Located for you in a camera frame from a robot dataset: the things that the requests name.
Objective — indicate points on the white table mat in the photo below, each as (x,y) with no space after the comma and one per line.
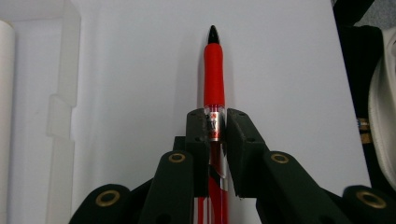
(280,62)

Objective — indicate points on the white rounded object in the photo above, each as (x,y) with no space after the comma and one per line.
(384,124)

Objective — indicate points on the clear plastic pencil case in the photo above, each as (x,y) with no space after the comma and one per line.
(62,118)

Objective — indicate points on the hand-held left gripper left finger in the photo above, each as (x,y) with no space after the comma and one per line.
(196,143)

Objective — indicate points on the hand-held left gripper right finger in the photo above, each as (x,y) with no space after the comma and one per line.
(246,149)

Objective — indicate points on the red pen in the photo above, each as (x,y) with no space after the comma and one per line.
(214,77)

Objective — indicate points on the dark object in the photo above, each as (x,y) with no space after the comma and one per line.
(361,68)

